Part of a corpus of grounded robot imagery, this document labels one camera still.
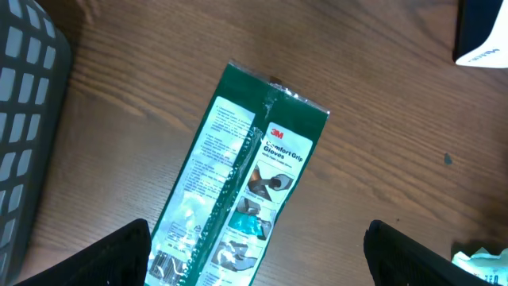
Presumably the white barcode scanner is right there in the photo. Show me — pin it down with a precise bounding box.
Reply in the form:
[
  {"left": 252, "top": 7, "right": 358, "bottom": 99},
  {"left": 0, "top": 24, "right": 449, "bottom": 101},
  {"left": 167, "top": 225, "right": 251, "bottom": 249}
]
[{"left": 452, "top": 0, "right": 507, "bottom": 68}]

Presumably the light green wipes pack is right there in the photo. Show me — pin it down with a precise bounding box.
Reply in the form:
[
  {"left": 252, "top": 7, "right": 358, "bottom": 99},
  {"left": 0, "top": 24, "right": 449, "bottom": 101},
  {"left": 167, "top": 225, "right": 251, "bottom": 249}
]
[{"left": 452, "top": 247, "right": 508, "bottom": 286}]

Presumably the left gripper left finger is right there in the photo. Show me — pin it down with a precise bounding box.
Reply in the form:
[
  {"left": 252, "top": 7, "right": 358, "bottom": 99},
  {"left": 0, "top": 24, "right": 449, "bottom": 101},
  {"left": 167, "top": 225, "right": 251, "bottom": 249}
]
[{"left": 16, "top": 218, "right": 151, "bottom": 286}]

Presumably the grey plastic mesh basket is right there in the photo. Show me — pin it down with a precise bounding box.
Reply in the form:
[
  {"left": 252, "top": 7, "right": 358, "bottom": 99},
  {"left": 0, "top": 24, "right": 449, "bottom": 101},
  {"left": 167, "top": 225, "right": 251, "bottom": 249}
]
[{"left": 1, "top": 0, "right": 73, "bottom": 285}]

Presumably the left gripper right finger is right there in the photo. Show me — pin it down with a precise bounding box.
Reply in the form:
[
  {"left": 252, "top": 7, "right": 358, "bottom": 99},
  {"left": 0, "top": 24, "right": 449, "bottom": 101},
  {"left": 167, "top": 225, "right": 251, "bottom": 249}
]
[{"left": 364, "top": 220, "right": 494, "bottom": 286}]

